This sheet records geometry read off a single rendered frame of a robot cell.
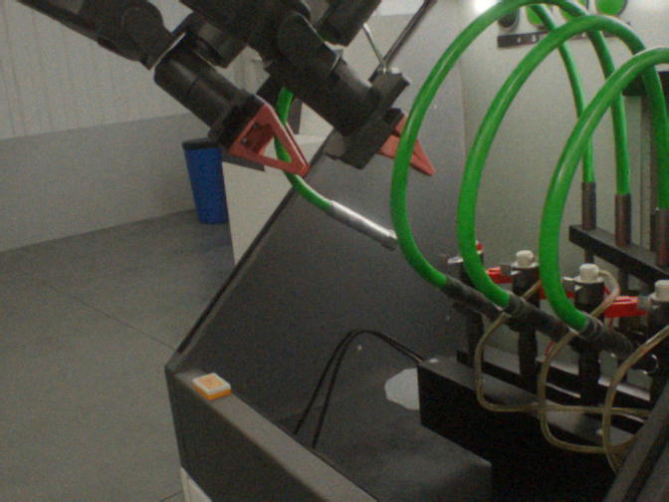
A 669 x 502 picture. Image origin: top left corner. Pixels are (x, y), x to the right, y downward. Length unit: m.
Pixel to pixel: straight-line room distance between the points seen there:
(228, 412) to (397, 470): 0.23
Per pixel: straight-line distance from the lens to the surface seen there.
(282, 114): 0.83
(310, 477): 0.73
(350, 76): 0.72
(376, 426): 1.07
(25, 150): 7.27
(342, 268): 1.10
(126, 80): 7.65
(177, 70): 0.86
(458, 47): 0.68
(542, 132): 1.11
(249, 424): 0.85
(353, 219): 0.85
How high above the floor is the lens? 1.33
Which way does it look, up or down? 14 degrees down
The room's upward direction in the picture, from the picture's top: 6 degrees counter-clockwise
